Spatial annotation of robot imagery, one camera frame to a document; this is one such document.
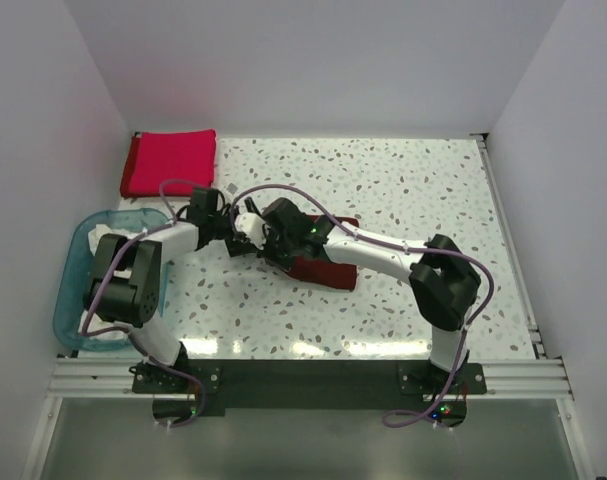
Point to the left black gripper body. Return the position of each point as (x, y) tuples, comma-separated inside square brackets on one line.
[(233, 243)]

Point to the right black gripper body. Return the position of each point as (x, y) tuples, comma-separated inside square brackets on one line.
[(279, 250)]

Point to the dark red t-shirt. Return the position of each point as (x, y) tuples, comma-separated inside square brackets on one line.
[(306, 259)]

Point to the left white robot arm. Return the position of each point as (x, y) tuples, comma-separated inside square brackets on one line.
[(123, 289)]

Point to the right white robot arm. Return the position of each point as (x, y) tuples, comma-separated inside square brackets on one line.
[(443, 281)]

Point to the folded pink red t-shirt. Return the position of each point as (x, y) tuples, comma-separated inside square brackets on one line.
[(156, 157)]

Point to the crumpled white t-shirt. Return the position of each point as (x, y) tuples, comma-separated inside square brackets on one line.
[(96, 327)]

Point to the blue plastic basket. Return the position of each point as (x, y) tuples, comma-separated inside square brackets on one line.
[(69, 311)]

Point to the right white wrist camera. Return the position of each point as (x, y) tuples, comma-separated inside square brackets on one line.
[(252, 227)]

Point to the aluminium frame rail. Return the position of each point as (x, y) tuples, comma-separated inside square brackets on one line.
[(504, 379)]

